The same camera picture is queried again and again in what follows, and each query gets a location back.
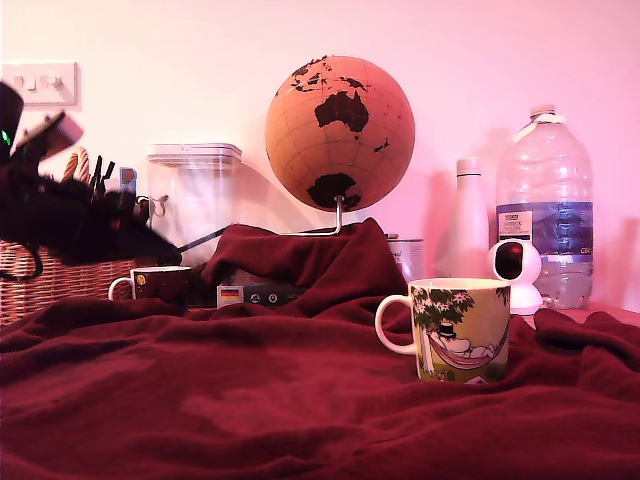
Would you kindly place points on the dark red fleece blanket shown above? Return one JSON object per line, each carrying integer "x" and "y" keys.
{"x": 250, "y": 400}

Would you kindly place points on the cartoon print mug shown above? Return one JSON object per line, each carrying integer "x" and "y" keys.
{"x": 465, "y": 325}

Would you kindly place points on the clear plastic lidded container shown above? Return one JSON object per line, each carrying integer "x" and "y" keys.
{"x": 200, "y": 200}

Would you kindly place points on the pale grey box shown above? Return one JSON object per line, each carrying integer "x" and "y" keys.
{"x": 260, "y": 277}

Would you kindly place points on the small white round camera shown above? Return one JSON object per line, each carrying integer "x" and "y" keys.
{"x": 522, "y": 295}

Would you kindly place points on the white wall switch plate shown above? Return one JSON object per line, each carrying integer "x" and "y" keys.
{"x": 50, "y": 95}

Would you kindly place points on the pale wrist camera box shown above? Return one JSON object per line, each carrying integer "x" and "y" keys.
{"x": 55, "y": 135}

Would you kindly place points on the blue and white utensil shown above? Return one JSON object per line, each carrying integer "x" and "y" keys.
{"x": 127, "y": 177}

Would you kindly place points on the metal globe stand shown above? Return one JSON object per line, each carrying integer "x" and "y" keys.
{"x": 339, "y": 217}

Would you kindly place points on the white bottle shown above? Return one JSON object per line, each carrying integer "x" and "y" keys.
{"x": 467, "y": 225}

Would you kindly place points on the metal tin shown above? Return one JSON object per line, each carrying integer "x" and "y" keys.
{"x": 407, "y": 257}

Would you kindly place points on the dark box with flag print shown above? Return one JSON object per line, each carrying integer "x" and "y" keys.
{"x": 260, "y": 297}

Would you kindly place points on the cork globe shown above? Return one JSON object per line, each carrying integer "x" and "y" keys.
{"x": 340, "y": 150}

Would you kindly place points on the black ball-ended tool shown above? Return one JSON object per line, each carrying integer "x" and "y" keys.
{"x": 205, "y": 239}

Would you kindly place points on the large clear water bottle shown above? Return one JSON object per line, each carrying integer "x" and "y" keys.
{"x": 545, "y": 175}

